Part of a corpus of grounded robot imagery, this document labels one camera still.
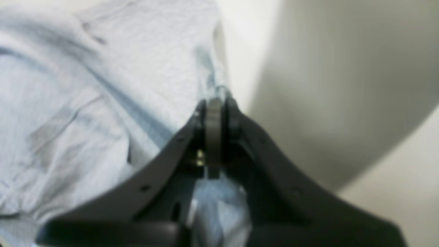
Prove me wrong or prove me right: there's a grey T-shirt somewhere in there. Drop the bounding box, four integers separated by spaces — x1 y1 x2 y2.
0 0 252 247

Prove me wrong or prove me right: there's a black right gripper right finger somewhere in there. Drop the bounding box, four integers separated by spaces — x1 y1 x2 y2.
225 97 407 247

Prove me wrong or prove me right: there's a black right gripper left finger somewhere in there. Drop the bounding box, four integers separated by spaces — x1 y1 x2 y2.
36 98 224 247

